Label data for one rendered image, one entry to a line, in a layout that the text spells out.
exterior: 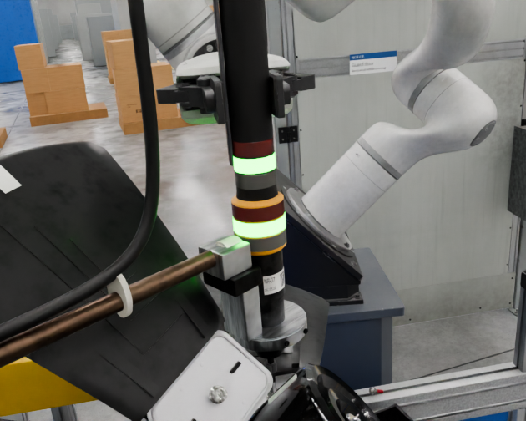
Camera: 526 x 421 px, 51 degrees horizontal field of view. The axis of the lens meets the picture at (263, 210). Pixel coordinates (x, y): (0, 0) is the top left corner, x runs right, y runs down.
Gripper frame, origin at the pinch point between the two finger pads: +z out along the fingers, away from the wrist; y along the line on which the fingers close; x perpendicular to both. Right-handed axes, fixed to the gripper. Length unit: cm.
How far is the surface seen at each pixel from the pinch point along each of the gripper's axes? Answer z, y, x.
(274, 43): -178, -37, -7
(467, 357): -150, -109, -146
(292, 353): -5.4, -3.3, -27.6
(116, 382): 7.7, 12.2, -18.2
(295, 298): -19.6, -6.8, -29.3
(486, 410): -34, -45, -67
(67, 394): -31, 27, -46
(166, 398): 7.6, 8.9, -20.4
